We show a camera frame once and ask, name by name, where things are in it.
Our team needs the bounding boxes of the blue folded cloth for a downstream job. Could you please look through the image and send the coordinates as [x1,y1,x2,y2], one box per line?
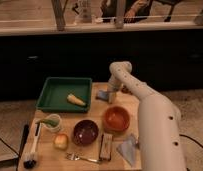
[116,134,138,167]

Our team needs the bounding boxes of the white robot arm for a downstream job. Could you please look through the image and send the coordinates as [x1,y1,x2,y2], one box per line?
[108,61,186,171]

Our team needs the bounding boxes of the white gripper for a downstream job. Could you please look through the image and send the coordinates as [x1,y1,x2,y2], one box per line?
[107,76,122,104]

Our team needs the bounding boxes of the yellow corn cob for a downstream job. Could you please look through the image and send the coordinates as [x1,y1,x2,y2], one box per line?
[67,94,86,106]

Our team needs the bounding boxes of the blue sponge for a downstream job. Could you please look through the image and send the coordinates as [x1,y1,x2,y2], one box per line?
[96,90,109,101]

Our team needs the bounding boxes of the person in background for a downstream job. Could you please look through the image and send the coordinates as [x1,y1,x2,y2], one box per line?
[100,0,152,23]

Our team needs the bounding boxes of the wooden block eraser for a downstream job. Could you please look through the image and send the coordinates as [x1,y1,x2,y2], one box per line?
[99,133,113,161]

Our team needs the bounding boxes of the wooden post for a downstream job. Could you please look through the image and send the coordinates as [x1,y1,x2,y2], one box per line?
[51,0,68,31]
[115,0,126,29]

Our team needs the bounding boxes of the orange bowl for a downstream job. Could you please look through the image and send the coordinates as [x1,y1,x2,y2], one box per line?
[102,106,130,132]

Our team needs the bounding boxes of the green plastic tray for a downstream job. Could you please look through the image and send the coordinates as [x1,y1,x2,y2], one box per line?
[36,77,92,113]

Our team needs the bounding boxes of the silver fork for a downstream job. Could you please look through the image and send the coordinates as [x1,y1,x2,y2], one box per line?
[65,153,101,164]

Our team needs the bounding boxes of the purple bowl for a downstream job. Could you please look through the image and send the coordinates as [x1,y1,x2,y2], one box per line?
[73,120,99,146]

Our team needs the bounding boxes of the wooden post middle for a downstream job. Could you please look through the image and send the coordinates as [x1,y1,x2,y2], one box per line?
[115,0,126,29]

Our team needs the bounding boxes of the black cable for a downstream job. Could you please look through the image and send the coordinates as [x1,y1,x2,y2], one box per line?
[179,133,203,171]

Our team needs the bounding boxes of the wooden post left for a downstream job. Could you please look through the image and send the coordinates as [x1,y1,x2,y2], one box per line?
[51,0,68,31]

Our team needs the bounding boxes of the green pepper toy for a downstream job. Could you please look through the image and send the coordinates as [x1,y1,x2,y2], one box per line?
[36,119,58,127]

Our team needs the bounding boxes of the yellow red apple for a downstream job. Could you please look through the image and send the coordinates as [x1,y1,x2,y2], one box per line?
[54,133,68,150]

